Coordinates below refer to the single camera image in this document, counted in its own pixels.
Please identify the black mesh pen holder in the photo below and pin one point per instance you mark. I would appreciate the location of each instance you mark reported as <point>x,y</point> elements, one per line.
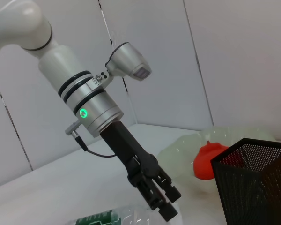
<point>253,187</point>

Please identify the pale green glass fruit plate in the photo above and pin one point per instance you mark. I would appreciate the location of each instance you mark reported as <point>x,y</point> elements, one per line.
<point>178,152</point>

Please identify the clear green-label water bottle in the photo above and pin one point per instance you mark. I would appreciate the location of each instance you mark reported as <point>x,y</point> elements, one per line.
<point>121,215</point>

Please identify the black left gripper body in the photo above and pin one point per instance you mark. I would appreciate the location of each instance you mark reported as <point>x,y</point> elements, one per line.
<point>126,147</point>

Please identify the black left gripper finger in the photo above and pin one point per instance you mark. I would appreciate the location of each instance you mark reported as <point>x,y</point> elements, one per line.
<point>171,189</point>
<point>166,208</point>

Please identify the orange fruit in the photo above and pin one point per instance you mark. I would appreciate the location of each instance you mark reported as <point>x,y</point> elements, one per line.
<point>203,161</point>

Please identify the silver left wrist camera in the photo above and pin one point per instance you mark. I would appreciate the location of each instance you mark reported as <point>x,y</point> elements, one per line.
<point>131,63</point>

